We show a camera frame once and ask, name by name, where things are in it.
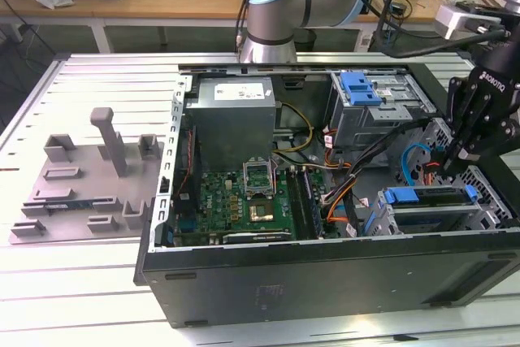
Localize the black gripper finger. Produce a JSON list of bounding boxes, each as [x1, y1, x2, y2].
[[465, 109, 520, 163], [442, 76, 495, 180]]

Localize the orange black power wire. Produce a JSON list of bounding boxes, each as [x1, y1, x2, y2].
[[421, 147, 448, 186]]

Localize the blue data wire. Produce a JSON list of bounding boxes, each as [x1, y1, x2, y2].
[[400, 141, 432, 189]]

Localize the hard disk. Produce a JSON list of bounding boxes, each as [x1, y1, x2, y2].
[[363, 184, 479, 238]]

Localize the grey disk bay cage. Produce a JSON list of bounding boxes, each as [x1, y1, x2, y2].
[[360, 183, 501, 238]]

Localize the grey optical drive cage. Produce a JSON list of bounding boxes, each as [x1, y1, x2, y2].
[[327, 72, 439, 152]]

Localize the blue drive latch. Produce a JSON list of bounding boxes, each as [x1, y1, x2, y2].
[[340, 72, 386, 107]]

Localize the installed RAM stick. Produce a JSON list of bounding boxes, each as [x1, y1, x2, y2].
[[302, 167, 327, 237]]

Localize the black RAM slots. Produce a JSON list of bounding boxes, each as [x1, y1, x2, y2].
[[286, 166, 314, 241]]

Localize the black open PC case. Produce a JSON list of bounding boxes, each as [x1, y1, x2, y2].
[[132, 61, 520, 328]]

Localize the metal socket cover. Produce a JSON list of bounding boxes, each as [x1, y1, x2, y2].
[[242, 158, 278, 198]]

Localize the CPU socket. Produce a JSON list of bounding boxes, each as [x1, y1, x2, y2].
[[245, 197, 277, 224]]

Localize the grey power supply unit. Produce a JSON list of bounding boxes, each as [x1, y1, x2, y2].
[[184, 76, 282, 162]]

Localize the black graphics card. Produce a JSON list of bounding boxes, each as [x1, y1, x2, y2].
[[221, 231, 293, 245]]

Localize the green motherboard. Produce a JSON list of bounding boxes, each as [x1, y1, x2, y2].
[[172, 166, 332, 245]]

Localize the wooden desk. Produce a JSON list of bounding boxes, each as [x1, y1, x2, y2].
[[0, 0, 520, 55]]

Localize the grey parts rack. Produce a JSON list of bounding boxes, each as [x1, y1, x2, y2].
[[8, 106, 168, 246]]

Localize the RAM stick with blue label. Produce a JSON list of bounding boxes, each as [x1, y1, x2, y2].
[[23, 199, 117, 213]]

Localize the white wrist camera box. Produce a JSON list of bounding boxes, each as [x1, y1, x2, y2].
[[433, 2, 507, 41]]

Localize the black cable bundle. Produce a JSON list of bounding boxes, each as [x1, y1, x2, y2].
[[320, 116, 434, 239]]

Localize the yellow power wires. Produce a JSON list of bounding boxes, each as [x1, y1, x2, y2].
[[271, 102, 314, 163]]

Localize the orange red wire bundle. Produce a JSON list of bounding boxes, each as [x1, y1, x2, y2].
[[323, 182, 357, 225]]

